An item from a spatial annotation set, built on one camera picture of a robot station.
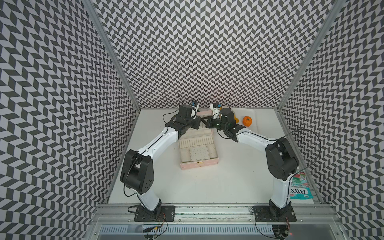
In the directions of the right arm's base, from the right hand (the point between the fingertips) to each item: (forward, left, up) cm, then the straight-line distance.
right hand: (202, 120), depth 89 cm
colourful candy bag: (-34, -53, -18) cm, 65 cm away
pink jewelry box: (-13, +2, -11) cm, 17 cm away
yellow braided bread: (+12, -25, -14) cm, 31 cm away
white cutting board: (+24, -32, -19) cm, 44 cm away
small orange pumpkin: (+10, -32, -13) cm, 36 cm away
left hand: (0, +3, +2) cm, 3 cm away
